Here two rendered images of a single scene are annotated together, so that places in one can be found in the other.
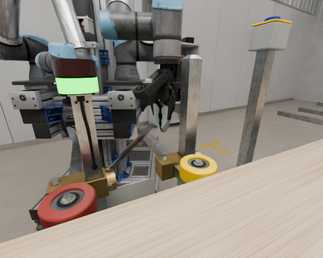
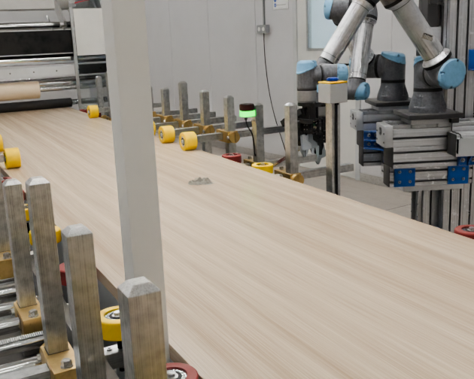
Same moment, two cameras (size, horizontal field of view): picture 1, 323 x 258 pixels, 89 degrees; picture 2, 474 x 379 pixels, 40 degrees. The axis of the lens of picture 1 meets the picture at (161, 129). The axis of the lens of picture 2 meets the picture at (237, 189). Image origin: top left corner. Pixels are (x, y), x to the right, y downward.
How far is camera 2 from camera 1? 2.45 m
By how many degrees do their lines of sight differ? 83
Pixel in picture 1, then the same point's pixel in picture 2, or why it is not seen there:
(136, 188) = not seen: hidden behind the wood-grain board
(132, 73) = (420, 104)
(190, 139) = (287, 159)
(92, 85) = (244, 113)
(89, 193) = (234, 156)
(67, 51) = not seen: hidden behind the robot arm
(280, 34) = (323, 92)
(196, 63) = (287, 108)
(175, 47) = (299, 95)
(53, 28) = not seen: outside the picture
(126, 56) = (416, 81)
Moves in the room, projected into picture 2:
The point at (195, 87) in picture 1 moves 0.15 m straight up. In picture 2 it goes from (287, 122) to (286, 82)
